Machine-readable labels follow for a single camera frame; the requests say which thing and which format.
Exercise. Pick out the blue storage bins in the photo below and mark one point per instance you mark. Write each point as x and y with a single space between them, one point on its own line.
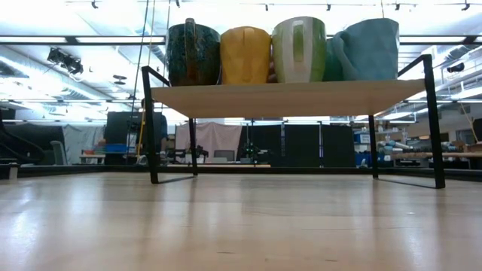
363 158

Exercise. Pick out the light blue ceramic mug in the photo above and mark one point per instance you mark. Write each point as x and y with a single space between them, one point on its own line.
373 49

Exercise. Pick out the black ceiling-mounted device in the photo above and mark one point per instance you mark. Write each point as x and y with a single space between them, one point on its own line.
66 62

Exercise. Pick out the wooden shelf with black legs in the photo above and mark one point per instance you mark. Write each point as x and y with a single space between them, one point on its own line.
282 99

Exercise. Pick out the green and white mug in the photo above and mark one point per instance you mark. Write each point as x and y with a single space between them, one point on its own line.
316 52

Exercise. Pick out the black partition panels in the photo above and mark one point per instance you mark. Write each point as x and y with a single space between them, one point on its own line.
301 145

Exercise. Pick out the pink cloth cover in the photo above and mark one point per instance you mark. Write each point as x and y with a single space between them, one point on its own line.
214 137

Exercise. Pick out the wooden workbench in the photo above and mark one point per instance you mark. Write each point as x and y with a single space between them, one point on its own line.
452 154

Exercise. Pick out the person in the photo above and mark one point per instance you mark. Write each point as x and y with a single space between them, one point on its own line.
161 131

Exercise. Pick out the dark speckled glazed mug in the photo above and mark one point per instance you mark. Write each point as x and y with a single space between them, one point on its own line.
203 56

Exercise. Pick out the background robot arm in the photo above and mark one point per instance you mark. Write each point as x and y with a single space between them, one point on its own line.
252 152

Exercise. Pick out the grey chair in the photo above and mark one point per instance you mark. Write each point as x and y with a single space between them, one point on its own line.
58 152

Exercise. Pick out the black aluminium table frame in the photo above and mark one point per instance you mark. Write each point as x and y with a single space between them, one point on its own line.
301 170

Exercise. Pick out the black cabinet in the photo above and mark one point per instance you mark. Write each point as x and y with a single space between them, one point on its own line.
120 128

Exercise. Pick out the orange ceramic mug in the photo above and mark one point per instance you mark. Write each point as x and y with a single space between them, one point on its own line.
244 56

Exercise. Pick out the black wall-mounted camera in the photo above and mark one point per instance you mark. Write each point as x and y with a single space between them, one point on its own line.
455 67

